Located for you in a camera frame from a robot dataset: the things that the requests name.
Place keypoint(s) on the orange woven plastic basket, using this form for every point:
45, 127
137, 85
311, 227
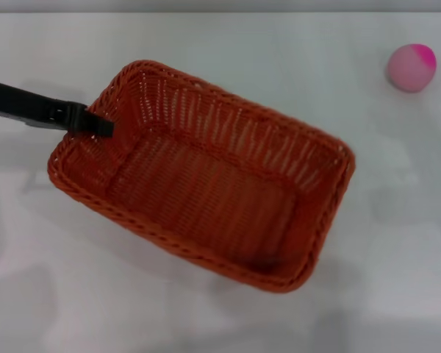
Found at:
213, 198

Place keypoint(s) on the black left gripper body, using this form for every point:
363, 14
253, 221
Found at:
18, 101

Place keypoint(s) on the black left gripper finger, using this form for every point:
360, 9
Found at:
64, 125
95, 125

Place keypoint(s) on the pink peach toy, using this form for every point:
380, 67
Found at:
408, 71

